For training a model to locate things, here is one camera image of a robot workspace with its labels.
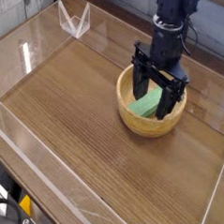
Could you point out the clear acrylic corner bracket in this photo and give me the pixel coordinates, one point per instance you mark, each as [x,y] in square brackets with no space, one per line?
[75,26]

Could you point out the clear acrylic front wall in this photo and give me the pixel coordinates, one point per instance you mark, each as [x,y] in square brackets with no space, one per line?
[54,187]

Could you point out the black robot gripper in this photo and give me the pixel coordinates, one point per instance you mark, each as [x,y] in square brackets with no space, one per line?
[160,61]

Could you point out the green rectangular block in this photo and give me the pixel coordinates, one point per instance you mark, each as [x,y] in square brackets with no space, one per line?
[147,104]

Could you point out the brown wooden bowl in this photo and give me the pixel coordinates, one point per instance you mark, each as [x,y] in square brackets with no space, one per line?
[148,127]

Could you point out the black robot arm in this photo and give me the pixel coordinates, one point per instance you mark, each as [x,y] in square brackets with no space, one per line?
[176,11]

